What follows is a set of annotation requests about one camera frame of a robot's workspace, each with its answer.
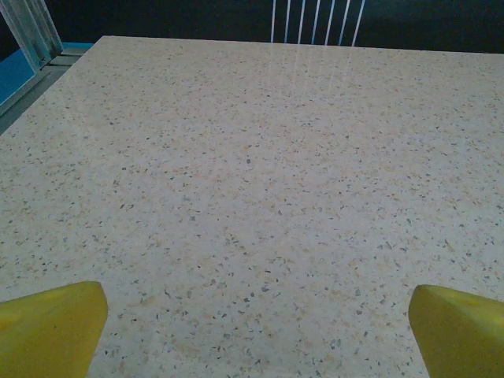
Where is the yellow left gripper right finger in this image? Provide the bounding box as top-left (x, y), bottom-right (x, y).
top-left (408, 283), bottom-right (504, 378)

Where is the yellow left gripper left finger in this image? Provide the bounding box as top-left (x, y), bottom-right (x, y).
top-left (0, 280), bottom-right (109, 378)

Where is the aluminium table side rail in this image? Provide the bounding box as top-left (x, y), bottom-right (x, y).
top-left (0, 42), bottom-right (95, 135)

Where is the aluminium frame post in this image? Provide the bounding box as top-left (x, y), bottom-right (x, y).
top-left (0, 0), bottom-right (64, 76)

